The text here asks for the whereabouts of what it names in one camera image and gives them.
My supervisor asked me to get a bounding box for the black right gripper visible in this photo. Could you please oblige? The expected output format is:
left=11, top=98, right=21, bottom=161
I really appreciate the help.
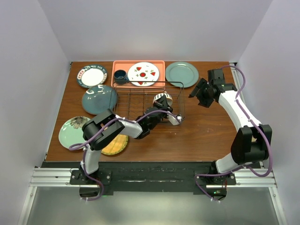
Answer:
left=189, top=78, right=214, bottom=108

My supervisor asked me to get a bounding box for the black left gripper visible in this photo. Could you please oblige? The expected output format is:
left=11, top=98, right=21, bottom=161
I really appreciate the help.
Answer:
left=149, top=95, right=173, bottom=130

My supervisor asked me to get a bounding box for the white bowl blue striped outside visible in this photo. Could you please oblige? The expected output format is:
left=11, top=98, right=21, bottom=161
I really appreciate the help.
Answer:
left=153, top=92, right=173, bottom=106

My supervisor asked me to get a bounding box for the black wire dish rack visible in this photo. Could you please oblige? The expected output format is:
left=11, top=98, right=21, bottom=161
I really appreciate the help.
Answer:
left=112, top=81, right=186, bottom=120

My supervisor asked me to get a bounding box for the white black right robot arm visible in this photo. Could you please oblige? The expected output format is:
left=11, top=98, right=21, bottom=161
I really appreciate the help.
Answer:
left=189, top=68, right=273, bottom=184

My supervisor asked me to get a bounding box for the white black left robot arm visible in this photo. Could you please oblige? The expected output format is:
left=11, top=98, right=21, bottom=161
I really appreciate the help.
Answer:
left=69, top=95, right=182, bottom=186

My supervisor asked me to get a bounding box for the grey green round plate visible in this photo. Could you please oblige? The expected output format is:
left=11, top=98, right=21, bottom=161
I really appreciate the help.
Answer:
left=165, top=61, right=199, bottom=88

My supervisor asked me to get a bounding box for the white watermelon pattern plate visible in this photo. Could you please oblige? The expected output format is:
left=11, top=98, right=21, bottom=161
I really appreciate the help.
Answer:
left=127, top=62, right=160, bottom=87

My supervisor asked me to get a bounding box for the dark blue mug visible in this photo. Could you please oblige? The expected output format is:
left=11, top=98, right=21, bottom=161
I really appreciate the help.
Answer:
left=113, top=70, right=129, bottom=85

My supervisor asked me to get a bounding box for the yellow woven round coaster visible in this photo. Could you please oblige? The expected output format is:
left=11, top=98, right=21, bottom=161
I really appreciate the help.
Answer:
left=101, top=135, right=129, bottom=156

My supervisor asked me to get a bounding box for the salmon pink plastic tray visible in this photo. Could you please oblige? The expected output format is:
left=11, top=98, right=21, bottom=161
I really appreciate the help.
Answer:
left=111, top=60, right=165, bottom=92

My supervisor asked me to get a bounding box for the dark teal speckled plate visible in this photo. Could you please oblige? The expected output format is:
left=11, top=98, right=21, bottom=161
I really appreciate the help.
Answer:
left=82, top=85, right=118, bottom=115

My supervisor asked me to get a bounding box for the white plate dark patterned rim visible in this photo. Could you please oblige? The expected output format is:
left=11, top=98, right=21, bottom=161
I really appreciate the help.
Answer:
left=76, top=64, right=108, bottom=89

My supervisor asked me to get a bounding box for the mint green flower plate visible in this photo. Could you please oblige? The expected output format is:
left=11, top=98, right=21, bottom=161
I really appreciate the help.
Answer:
left=58, top=116, right=90, bottom=149

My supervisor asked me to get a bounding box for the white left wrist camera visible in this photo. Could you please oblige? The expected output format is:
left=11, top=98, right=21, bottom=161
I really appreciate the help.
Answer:
left=168, top=115, right=182, bottom=126

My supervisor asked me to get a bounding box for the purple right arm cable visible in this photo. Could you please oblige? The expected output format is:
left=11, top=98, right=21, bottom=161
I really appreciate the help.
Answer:
left=193, top=65, right=274, bottom=204

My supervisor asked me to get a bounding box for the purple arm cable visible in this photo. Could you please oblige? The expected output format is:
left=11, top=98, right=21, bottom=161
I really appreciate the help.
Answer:
left=193, top=65, right=274, bottom=204
left=68, top=109, right=182, bottom=204

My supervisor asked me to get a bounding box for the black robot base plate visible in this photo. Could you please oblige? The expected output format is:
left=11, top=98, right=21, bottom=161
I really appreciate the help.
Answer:
left=70, top=162, right=236, bottom=197

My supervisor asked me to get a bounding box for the aluminium frame rail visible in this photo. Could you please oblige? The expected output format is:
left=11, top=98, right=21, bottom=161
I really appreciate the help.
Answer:
left=17, top=62, right=288, bottom=225

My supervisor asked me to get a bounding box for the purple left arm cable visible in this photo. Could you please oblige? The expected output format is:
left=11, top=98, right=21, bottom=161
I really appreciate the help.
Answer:
left=68, top=109, right=182, bottom=204

